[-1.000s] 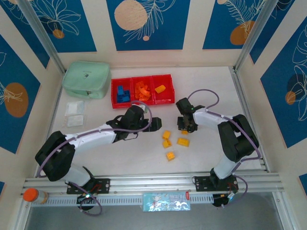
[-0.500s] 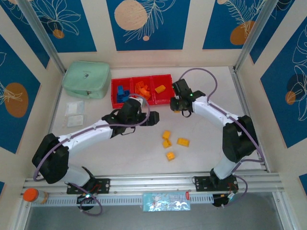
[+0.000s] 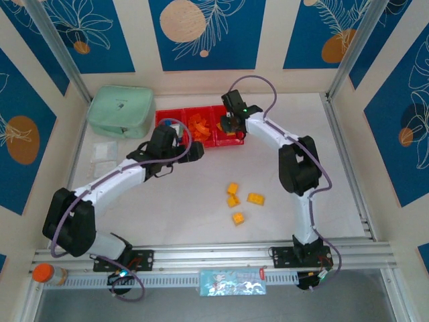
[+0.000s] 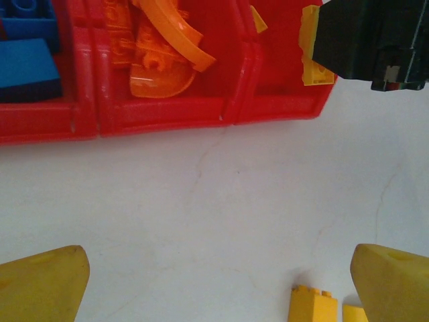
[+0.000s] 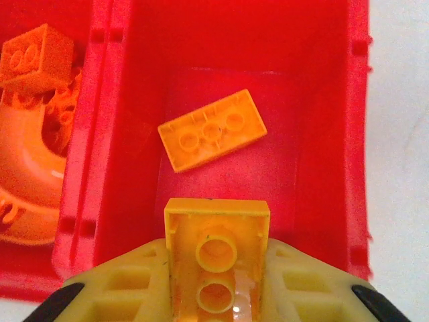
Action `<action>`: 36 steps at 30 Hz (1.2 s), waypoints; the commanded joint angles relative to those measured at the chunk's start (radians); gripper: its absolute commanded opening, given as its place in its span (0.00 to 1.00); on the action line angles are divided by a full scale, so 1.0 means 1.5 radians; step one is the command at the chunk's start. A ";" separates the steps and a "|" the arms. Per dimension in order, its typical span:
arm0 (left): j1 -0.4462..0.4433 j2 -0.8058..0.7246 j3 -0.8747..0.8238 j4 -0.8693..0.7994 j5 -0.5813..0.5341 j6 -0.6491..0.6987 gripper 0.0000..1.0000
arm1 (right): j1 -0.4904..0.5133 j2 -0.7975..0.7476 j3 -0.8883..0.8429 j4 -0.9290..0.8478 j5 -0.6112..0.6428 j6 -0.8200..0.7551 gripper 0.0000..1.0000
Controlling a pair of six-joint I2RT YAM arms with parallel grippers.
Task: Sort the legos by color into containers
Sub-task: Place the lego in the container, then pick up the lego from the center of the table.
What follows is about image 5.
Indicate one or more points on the small yellow lego brick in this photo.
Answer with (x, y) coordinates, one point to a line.
(218, 214)

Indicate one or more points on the long yellow lego brick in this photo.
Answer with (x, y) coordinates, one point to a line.
(211, 134)

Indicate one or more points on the red plastic bin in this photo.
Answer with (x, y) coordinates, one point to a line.
(80, 167)
(318, 134)

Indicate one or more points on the small orange lego brick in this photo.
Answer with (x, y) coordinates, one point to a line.
(37, 53)

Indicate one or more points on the orange curved lego piece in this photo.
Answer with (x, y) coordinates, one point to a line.
(63, 110)
(20, 161)

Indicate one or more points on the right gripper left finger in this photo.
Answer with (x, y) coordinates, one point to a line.
(117, 285)

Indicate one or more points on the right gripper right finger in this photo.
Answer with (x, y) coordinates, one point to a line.
(318, 292)

